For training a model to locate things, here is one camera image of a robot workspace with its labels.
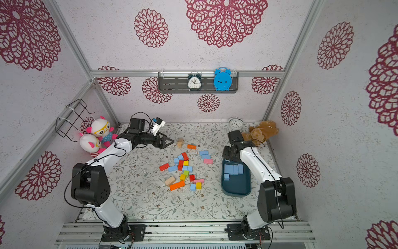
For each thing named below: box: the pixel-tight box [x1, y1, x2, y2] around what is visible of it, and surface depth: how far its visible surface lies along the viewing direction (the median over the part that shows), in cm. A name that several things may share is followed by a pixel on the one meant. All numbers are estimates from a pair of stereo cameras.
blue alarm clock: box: [213, 66, 233, 91], surface depth 91 cm
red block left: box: [159, 162, 170, 172], surface depth 98 cm
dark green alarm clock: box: [187, 73, 202, 92], surface depth 92 cm
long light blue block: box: [223, 163, 232, 175], surface depth 97 cm
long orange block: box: [169, 180, 186, 191], surface depth 91 cm
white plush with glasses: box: [86, 116, 119, 148], surface depth 96 cm
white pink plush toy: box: [79, 132, 106, 158], surface depth 86 cm
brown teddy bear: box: [240, 120, 279, 146], surface depth 105 cm
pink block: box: [203, 158, 213, 164], surface depth 102 cm
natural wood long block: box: [164, 176, 176, 187], surface depth 91 cm
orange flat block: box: [187, 144, 197, 150], surface depth 108 cm
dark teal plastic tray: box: [221, 158, 252, 197], surface depth 91 cm
